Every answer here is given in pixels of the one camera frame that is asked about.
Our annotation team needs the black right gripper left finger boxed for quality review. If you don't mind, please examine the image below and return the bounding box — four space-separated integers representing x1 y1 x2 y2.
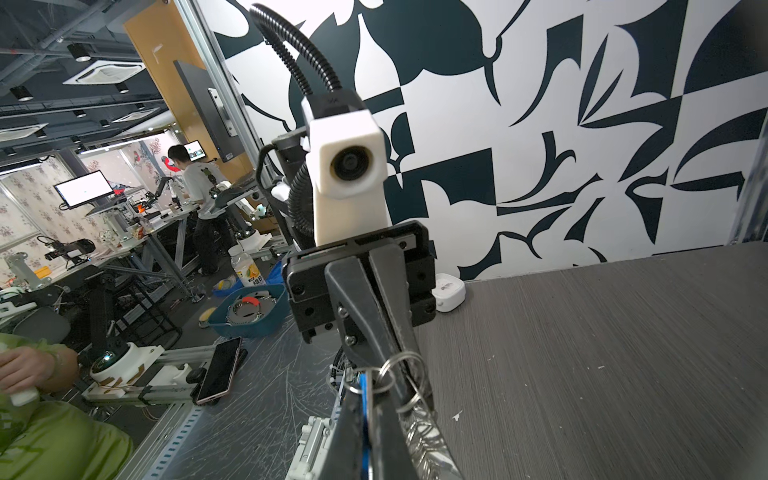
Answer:
319 377 368 480

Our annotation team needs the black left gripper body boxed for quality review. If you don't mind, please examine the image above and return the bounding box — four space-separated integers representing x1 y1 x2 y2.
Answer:
282 220 437 343

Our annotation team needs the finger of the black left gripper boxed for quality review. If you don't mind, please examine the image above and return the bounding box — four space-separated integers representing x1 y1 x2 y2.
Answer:
367 242 434 409
324 256 385 367

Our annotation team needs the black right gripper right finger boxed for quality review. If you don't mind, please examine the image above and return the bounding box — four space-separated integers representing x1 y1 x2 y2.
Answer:
365 393 418 480

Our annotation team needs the perforated metal crescent plate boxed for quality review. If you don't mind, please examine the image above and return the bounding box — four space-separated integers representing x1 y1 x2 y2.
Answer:
401 404 464 480

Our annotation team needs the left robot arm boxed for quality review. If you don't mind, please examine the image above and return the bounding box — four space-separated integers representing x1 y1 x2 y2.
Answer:
249 3 436 411

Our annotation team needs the operator hand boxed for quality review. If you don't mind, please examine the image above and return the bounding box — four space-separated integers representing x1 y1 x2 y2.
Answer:
1 346 79 395

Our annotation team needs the teal plastic bin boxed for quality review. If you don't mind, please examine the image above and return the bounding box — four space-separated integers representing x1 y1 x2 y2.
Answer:
208 284 289 338

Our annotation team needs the clear plastic drink bottle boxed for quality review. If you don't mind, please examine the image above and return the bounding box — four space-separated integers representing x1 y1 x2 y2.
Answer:
228 244 265 287

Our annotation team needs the white round alarm clock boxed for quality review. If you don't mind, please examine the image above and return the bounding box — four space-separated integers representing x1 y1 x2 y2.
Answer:
432 273 467 313

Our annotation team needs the black smartphone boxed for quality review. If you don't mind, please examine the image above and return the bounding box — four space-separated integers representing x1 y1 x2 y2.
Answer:
194 337 243 405

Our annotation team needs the person in white shirt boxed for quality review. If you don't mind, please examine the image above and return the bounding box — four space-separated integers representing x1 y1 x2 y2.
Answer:
167 144 235 276

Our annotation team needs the white desktop monitor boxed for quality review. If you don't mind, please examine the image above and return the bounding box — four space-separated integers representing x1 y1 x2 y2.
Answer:
54 170 114 209

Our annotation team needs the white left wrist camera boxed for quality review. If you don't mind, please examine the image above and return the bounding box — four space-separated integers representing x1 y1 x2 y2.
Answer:
301 89 389 246

